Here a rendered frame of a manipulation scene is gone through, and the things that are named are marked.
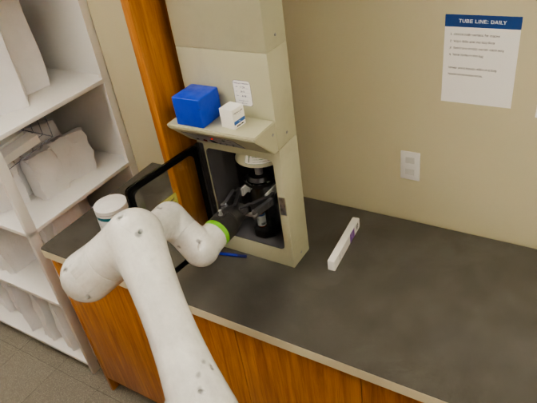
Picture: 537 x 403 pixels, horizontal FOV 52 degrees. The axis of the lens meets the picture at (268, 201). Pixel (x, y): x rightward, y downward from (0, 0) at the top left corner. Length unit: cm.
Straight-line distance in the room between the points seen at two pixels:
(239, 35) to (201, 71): 20
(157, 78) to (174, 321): 88
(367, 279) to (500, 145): 60
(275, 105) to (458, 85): 59
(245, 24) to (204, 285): 89
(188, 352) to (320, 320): 75
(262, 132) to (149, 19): 47
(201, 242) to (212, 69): 51
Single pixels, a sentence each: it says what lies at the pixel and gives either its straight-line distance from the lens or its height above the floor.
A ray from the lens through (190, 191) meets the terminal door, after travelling 186.
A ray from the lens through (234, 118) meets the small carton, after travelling 159.
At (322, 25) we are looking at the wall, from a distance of 194.
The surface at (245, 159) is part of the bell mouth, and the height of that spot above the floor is 134.
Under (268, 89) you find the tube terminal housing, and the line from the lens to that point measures 158.
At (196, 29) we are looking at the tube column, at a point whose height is 176.
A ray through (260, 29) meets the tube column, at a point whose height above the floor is 178.
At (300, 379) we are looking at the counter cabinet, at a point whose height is 73.
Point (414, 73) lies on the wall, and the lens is 187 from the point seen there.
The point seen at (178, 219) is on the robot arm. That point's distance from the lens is 163.
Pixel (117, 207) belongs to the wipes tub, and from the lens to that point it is 219.
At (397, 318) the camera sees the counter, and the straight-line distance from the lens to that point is 176.
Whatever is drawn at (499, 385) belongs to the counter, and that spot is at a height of 94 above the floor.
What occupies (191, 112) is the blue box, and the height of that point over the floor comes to 156.
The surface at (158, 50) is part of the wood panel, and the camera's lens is 175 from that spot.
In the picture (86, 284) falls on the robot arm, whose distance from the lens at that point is 127.
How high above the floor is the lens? 223
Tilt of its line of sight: 34 degrees down
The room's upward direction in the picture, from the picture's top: 9 degrees counter-clockwise
